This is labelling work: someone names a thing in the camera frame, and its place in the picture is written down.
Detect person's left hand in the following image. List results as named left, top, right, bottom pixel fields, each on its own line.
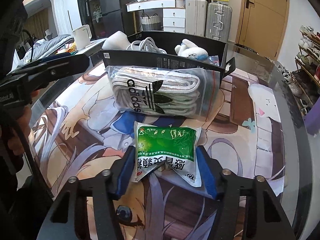
left=8, top=106, right=32, bottom=155

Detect white charging cable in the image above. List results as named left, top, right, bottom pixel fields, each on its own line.
left=126, top=36, right=168, bottom=55

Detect white dresser with drawers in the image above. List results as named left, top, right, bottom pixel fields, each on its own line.
left=126, top=0, right=185, bottom=33

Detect white suitcase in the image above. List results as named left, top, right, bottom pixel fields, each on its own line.
left=185, top=0, right=208, bottom=36

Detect woven laundry basket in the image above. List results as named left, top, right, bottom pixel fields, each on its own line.
left=140, top=13, right=162, bottom=31

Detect white electric kettle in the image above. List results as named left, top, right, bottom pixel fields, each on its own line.
left=72, top=24, right=92, bottom=50

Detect white foam block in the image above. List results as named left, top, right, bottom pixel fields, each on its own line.
left=102, top=31, right=131, bottom=50

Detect green medicine pouch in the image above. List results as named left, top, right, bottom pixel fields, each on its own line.
left=132, top=122, right=202, bottom=187

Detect black refrigerator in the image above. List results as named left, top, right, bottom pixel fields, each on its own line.
left=100, top=0, right=135, bottom=37

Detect wooden shoe rack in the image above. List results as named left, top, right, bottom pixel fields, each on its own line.
left=276, top=25, right=319, bottom=117

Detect anime printed desk mat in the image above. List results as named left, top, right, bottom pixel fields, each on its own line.
left=29, top=65, right=293, bottom=239

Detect adidas socks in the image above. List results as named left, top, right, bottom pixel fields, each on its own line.
left=106, top=66, right=220, bottom=121

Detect black glass wardrobe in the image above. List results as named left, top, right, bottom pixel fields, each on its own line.
left=78, top=0, right=106, bottom=40

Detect purple bag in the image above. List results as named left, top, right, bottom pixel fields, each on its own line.
left=304, top=102, right=320, bottom=135

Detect wooden door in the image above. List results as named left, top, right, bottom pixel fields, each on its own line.
left=236, top=0, right=289, bottom=60

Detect silver suitcase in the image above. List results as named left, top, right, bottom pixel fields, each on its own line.
left=205, top=2, right=232, bottom=42

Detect grey side cabinet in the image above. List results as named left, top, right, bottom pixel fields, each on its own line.
left=63, top=38, right=106, bottom=67

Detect black storage box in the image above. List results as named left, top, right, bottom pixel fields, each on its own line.
left=99, top=30, right=236, bottom=80

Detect white blue plush toy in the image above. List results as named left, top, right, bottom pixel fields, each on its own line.
left=175, top=39, right=209, bottom=61

